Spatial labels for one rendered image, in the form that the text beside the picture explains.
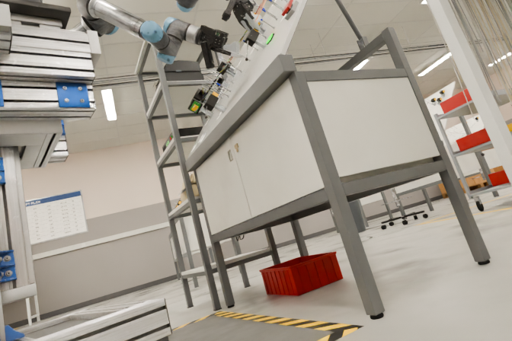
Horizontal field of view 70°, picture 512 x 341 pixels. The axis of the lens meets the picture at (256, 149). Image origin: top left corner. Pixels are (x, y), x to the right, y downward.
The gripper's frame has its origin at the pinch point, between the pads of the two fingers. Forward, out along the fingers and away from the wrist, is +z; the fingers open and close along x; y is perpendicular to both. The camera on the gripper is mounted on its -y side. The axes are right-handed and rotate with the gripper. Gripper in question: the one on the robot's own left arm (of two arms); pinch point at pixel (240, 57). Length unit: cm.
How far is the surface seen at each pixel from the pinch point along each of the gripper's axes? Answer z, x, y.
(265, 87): 17.7, -27.1, -2.5
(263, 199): 31, -23, -48
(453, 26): 59, -55, 34
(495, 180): 223, 190, -56
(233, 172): 14, -2, -51
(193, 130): -29, 63, -67
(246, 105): 11.7, -17.3, -14.0
